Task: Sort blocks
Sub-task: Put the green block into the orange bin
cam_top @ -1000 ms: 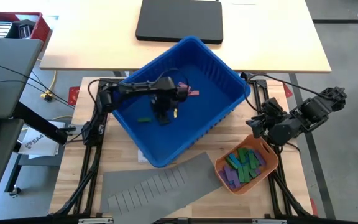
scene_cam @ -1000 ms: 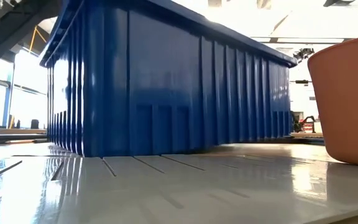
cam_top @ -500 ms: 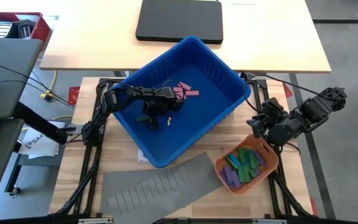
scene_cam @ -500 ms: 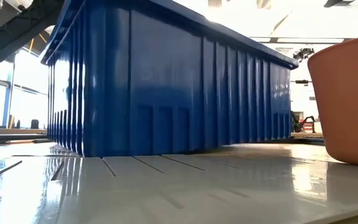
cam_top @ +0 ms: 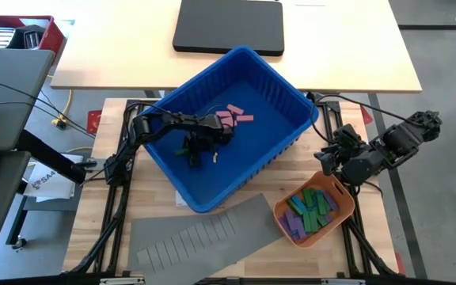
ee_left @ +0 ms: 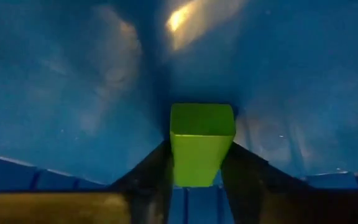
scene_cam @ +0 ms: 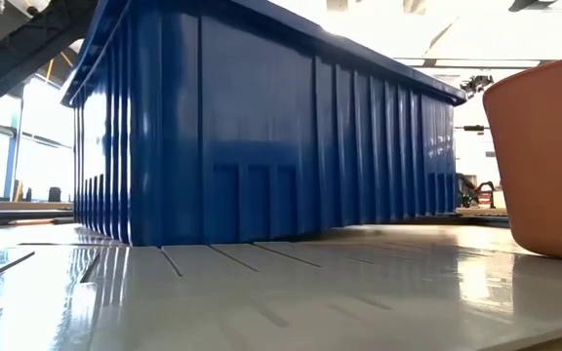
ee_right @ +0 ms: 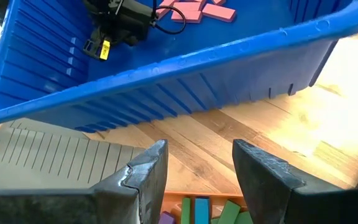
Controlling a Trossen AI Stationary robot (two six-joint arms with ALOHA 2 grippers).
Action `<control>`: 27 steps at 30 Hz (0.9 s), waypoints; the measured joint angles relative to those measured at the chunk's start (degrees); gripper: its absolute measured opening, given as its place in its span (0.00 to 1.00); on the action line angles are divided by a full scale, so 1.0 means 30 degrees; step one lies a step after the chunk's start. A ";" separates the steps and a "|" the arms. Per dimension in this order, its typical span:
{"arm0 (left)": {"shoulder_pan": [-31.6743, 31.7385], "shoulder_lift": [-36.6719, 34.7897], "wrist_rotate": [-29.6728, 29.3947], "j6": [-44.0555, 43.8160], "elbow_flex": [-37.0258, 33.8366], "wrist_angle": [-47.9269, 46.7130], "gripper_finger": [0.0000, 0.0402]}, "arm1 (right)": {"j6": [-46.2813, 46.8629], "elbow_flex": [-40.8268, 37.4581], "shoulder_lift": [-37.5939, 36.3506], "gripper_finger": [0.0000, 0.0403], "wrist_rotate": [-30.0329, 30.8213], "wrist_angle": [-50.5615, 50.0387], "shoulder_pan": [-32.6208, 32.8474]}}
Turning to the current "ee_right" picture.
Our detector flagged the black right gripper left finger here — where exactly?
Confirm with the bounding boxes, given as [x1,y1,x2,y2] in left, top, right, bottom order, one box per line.
[0,139,169,224]

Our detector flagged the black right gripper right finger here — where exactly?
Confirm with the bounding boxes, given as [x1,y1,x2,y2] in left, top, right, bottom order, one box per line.
[232,139,358,224]

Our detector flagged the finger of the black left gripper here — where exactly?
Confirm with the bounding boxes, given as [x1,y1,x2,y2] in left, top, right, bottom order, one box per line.
[82,28,112,62]

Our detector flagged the green wooden block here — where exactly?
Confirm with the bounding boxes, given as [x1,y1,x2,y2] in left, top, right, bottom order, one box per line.
[218,200,242,224]
[234,211,255,224]
[181,197,193,224]

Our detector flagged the teal foam blocks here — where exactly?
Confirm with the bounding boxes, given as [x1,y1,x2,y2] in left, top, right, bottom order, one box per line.
[158,211,177,224]

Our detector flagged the orange plastic basket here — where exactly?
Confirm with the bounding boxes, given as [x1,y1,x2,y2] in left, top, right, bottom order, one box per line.
[159,190,255,224]

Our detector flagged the teal wooden block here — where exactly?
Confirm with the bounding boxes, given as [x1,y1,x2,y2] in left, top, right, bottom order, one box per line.
[194,197,211,224]

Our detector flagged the long grey slotted divider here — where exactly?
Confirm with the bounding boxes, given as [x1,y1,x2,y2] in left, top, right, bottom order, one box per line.
[0,117,146,190]

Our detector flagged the large blue plastic bin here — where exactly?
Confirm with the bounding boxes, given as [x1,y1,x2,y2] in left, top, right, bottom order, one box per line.
[0,0,358,134]

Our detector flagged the small yellow tag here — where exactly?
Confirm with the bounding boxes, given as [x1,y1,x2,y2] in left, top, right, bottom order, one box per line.
[99,39,112,62]

